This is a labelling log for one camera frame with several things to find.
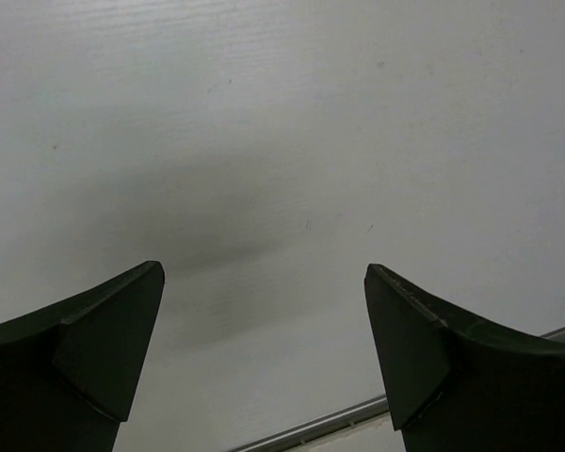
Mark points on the aluminium table edge rail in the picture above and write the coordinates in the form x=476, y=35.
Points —
x=320, y=426

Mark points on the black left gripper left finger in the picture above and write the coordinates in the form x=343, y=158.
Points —
x=69, y=371

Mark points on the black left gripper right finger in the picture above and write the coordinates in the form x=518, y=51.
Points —
x=391, y=299

